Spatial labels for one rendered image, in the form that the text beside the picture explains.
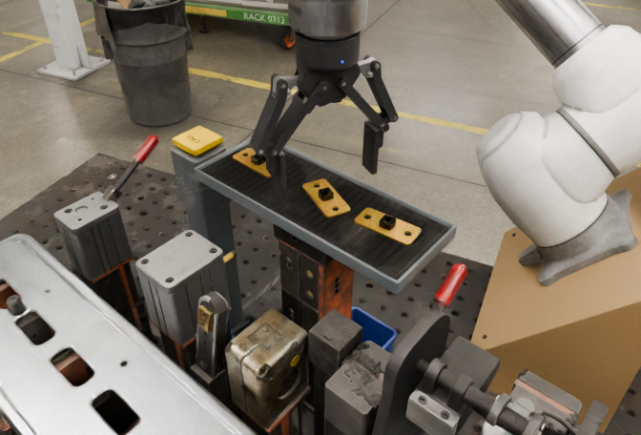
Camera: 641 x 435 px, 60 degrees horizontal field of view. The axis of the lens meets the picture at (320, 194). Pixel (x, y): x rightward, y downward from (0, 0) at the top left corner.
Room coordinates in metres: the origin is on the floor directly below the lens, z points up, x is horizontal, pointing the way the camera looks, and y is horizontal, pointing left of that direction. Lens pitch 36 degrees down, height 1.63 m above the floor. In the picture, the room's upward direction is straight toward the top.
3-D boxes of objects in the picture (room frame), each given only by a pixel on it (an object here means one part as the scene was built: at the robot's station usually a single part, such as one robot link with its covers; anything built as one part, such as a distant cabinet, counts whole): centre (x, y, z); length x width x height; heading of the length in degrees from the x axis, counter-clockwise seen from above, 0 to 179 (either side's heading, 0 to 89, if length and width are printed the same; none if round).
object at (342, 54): (0.62, -0.01, 1.36); 0.08 x 0.07 x 0.09; 116
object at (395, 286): (0.62, 0.01, 1.16); 0.37 x 0.14 x 0.02; 50
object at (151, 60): (3.05, 0.99, 0.36); 0.54 x 0.50 x 0.73; 155
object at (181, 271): (0.56, 0.19, 0.90); 0.13 x 0.10 x 0.41; 140
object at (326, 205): (0.62, -0.01, 1.17); 0.08 x 0.04 x 0.01; 26
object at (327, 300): (0.62, 0.01, 0.92); 0.10 x 0.08 x 0.45; 50
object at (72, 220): (0.73, 0.39, 0.88); 0.11 x 0.10 x 0.36; 140
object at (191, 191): (0.79, 0.20, 0.92); 0.08 x 0.08 x 0.44; 50
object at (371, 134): (0.65, -0.07, 1.22); 0.03 x 0.01 x 0.07; 26
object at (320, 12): (0.62, -0.01, 1.43); 0.09 x 0.09 x 0.06
